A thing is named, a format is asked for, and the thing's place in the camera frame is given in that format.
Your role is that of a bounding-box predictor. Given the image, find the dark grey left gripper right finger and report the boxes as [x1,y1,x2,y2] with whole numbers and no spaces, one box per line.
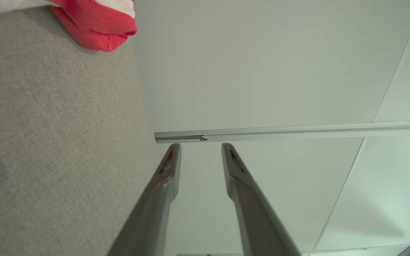
[221,143,301,256]

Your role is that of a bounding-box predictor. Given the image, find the red shorts with white stripes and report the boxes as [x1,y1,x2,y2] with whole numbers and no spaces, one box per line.
[0,0,137,52]

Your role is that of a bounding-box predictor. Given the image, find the grey aluminium wall post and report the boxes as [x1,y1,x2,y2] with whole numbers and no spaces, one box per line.
[154,120,410,144]

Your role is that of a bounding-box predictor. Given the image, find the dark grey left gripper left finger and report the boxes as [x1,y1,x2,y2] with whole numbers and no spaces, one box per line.
[107,143,181,256]

